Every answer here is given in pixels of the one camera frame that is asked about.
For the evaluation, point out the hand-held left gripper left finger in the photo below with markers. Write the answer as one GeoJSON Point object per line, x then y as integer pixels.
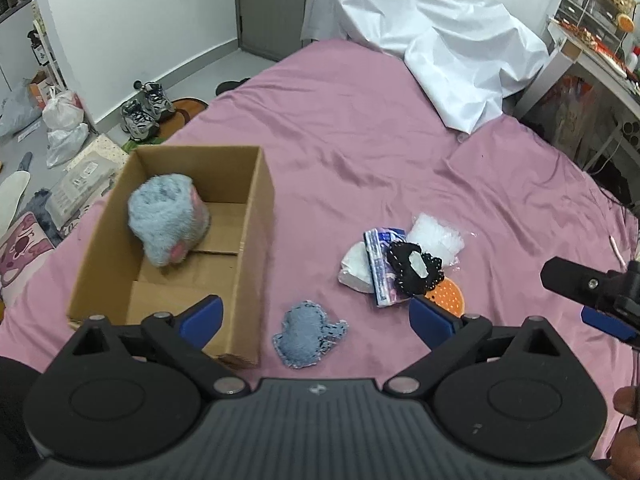
{"type": "Point", "coordinates": [205, 317]}

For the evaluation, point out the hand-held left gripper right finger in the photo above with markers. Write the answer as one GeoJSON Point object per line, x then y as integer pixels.
{"type": "Point", "coordinates": [427, 322]}

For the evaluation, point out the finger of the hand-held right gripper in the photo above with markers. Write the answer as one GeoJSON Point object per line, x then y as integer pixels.
{"type": "Point", "coordinates": [575, 280]}
{"type": "Point", "coordinates": [607, 323]}

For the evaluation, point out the orange round perforated pad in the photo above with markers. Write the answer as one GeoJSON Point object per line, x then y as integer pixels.
{"type": "Point", "coordinates": [450, 300]}

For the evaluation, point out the black lace cloth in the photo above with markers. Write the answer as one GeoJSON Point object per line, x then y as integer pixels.
{"type": "Point", "coordinates": [405, 280]}

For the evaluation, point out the brown cardboard box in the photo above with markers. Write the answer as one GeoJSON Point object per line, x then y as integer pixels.
{"type": "Point", "coordinates": [165, 280]}

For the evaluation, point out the blue pink tissue packet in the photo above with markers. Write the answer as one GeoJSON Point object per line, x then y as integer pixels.
{"type": "Point", "coordinates": [381, 270]}

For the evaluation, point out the clear bag of white stuffing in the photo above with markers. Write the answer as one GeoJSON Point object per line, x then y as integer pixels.
{"type": "Point", "coordinates": [440, 235]}

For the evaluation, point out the white cloth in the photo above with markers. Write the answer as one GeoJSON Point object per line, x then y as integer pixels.
{"type": "Point", "coordinates": [356, 270]}

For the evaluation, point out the blue denim stitched pad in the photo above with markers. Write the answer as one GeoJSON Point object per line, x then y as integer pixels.
{"type": "Point", "coordinates": [305, 335]}

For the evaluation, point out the person's right hand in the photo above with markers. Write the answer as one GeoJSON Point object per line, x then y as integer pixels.
{"type": "Point", "coordinates": [627, 401]}

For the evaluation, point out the blue fluffy plush toy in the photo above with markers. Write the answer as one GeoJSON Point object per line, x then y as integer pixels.
{"type": "Point", "coordinates": [165, 215]}

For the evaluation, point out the paper bags under desk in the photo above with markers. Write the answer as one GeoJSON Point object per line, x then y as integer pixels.
{"type": "Point", "coordinates": [575, 110]}

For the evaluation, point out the clear wrapped package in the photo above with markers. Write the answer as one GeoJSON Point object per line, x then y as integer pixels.
{"type": "Point", "coordinates": [82, 185]}

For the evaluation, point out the blue fuzzy cloth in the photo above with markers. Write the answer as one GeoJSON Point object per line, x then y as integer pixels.
{"type": "Point", "coordinates": [45, 210]}

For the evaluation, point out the pink cartoon rug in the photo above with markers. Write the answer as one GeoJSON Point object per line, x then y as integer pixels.
{"type": "Point", "coordinates": [22, 250]}

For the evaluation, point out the cream floral fabric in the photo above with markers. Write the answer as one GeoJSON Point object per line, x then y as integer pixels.
{"type": "Point", "coordinates": [105, 150]}

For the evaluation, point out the dark cloth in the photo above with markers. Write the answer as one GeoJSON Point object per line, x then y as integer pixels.
{"type": "Point", "coordinates": [15, 400]}

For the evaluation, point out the grey sneaker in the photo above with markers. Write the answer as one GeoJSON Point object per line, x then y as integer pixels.
{"type": "Point", "coordinates": [157, 97]}
{"type": "Point", "coordinates": [137, 120]}

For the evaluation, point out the brown round mat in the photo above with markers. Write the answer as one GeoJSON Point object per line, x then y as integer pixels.
{"type": "Point", "coordinates": [187, 109]}

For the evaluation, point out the white desk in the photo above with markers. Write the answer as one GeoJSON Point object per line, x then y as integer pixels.
{"type": "Point", "coordinates": [565, 55]}

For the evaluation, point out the white bottle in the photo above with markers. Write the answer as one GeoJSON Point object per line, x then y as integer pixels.
{"type": "Point", "coordinates": [633, 60]}

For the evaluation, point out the black slipper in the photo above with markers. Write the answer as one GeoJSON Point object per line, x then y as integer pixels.
{"type": "Point", "coordinates": [232, 86]}

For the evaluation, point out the white plastic bag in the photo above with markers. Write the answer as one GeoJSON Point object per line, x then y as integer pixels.
{"type": "Point", "coordinates": [65, 125]}

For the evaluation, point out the white plastic cover sheet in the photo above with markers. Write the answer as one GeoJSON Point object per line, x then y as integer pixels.
{"type": "Point", "coordinates": [440, 45]}

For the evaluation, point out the grey drawer organizer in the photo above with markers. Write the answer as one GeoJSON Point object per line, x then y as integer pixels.
{"type": "Point", "coordinates": [587, 7]}

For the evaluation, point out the grey plastic bag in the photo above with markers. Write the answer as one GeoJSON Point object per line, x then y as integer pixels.
{"type": "Point", "coordinates": [17, 110]}

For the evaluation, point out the small orange cardboard box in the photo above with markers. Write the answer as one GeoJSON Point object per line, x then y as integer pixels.
{"type": "Point", "coordinates": [37, 87]}

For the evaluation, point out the black spray bottle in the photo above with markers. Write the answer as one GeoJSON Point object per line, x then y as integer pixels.
{"type": "Point", "coordinates": [37, 50]}

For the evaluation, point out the grey door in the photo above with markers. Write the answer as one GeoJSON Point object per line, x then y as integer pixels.
{"type": "Point", "coordinates": [272, 5]}

